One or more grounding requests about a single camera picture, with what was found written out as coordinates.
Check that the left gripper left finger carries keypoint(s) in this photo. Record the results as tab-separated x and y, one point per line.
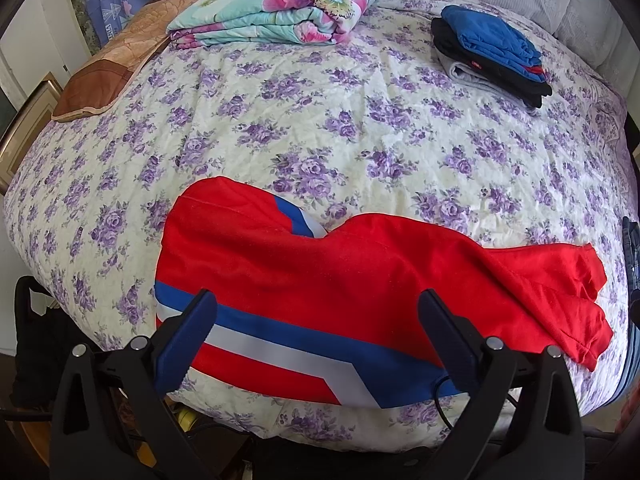
88	439

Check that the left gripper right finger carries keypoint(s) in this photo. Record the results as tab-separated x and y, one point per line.
522	419

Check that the red blue white pants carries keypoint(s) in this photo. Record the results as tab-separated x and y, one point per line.
332	316

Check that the purple floral bedspread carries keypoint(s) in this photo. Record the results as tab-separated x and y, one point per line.
373	125

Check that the folded black garment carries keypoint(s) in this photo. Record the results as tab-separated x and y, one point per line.
531	92

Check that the brown quilted pillow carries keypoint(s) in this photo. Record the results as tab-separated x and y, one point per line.
99	83

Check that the folded grey garment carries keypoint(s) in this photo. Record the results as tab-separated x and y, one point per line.
463	74

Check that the folded blue garment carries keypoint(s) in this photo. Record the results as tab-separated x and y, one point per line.
490	37

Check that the folded turquoise floral quilt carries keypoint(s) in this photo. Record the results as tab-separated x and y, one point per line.
209	22

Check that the gold picture frame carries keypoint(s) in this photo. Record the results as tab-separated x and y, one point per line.
25	128

